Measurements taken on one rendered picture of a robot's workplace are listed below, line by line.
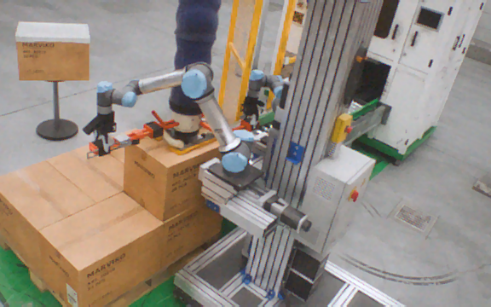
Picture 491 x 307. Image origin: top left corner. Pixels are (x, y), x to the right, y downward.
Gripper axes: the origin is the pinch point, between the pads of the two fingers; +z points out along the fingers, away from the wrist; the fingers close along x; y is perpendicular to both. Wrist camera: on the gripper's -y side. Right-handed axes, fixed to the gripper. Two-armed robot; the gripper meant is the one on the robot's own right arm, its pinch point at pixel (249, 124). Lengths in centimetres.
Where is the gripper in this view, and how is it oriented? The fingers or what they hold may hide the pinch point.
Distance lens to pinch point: 281.6
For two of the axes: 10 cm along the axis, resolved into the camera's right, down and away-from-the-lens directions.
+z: -1.7, 8.4, 5.1
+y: -6.6, 2.9, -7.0
